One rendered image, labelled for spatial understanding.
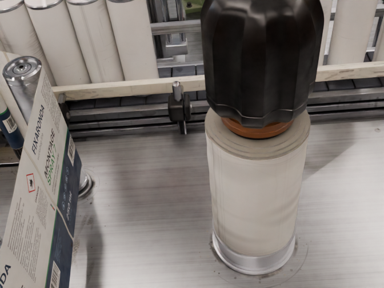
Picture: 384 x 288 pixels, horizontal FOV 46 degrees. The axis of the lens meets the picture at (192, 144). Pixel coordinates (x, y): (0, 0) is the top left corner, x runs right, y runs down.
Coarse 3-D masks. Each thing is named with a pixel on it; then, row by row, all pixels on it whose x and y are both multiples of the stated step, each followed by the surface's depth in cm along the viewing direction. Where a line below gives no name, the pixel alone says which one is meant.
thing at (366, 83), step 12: (324, 60) 70; (168, 72) 71; (180, 72) 71; (192, 72) 70; (324, 84) 66; (336, 84) 66; (348, 84) 65; (360, 84) 65; (372, 84) 65; (132, 96) 68; (156, 96) 67; (168, 96) 67; (192, 96) 67; (204, 96) 66; (72, 108) 67; (84, 108) 67; (96, 108) 67
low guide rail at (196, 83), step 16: (352, 64) 63; (368, 64) 63; (144, 80) 64; (160, 80) 64; (176, 80) 64; (192, 80) 64; (320, 80) 64; (80, 96) 65; (96, 96) 65; (112, 96) 65
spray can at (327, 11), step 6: (324, 0) 57; (330, 0) 57; (324, 6) 57; (330, 6) 58; (324, 12) 58; (330, 12) 59; (324, 18) 59; (324, 24) 59; (324, 30) 60; (324, 36) 61; (324, 42) 62; (324, 48) 63
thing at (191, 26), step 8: (376, 16) 64; (152, 24) 66; (160, 24) 66; (168, 24) 65; (176, 24) 65; (184, 24) 65; (192, 24) 65; (200, 24) 65; (152, 32) 66; (160, 32) 66; (168, 32) 66; (176, 32) 66; (184, 32) 66
